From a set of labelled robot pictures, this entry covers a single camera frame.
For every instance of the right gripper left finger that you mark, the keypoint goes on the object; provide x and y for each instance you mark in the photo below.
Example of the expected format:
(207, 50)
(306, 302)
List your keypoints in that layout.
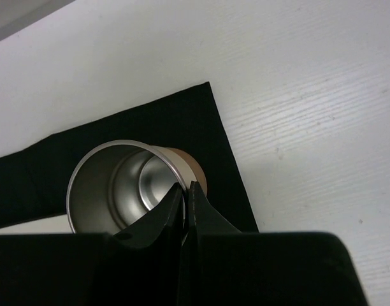
(138, 265)

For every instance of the black cloth placemat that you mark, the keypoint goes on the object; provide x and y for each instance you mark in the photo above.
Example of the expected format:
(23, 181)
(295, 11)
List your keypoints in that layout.
(33, 181)

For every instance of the white paper cup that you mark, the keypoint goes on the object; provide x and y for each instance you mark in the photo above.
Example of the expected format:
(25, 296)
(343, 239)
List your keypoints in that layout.
(118, 182)

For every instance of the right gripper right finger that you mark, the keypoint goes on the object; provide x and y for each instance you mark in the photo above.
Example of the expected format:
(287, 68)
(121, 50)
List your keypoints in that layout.
(224, 266)

